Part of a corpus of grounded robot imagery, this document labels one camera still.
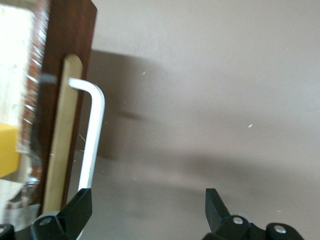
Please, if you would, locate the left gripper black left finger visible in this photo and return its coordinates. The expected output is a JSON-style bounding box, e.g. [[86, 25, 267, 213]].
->
[[29, 187, 93, 240]]

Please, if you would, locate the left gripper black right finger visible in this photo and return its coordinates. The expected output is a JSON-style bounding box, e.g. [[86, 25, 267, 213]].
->
[[203, 188, 252, 240]]

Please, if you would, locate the yellow block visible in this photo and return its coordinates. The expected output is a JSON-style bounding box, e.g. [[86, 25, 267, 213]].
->
[[0, 122, 21, 179]]

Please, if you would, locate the wooden drawer with white handle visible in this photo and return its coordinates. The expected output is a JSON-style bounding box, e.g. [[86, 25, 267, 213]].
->
[[0, 0, 106, 227]]

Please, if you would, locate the brown table cover sheet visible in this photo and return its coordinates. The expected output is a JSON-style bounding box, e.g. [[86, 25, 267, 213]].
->
[[37, 0, 320, 240]]

